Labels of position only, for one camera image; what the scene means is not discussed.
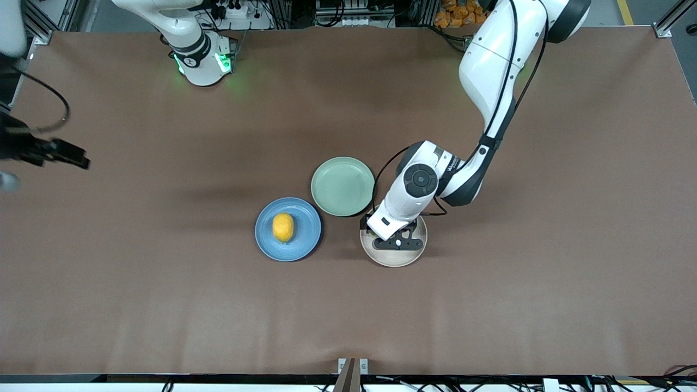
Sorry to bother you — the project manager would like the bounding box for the yellow lemon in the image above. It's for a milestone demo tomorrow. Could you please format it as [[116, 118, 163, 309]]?
[[272, 212, 295, 243]]

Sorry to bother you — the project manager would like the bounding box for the beige plate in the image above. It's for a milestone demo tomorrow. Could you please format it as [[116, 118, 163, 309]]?
[[359, 210, 428, 268]]

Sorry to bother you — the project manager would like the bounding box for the mint green plate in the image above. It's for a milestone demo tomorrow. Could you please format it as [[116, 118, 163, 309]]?
[[311, 157, 376, 217]]

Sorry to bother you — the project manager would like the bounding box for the blue plate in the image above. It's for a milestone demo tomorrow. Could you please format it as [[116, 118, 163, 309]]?
[[255, 197, 322, 262]]

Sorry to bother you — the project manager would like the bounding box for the grey equipment rack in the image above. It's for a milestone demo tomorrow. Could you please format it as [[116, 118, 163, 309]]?
[[315, 0, 397, 28]]

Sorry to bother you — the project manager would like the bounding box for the orange packaged goods pile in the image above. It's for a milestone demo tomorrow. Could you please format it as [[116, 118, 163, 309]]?
[[435, 0, 485, 29]]

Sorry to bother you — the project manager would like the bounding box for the white power strip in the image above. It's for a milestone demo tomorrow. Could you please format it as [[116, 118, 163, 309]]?
[[210, 3, 256, 20]]

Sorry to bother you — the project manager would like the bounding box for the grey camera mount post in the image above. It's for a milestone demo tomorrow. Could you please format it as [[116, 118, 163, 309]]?
[[333, 358, 361, 392]]

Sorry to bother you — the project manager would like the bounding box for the black base cable bundle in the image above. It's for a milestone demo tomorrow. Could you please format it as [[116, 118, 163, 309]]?
[[425, 24, 469, 53]]

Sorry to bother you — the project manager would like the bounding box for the black cable under table edge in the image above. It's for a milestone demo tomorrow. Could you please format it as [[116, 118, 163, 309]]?
[[662, 364, 697, 390]]

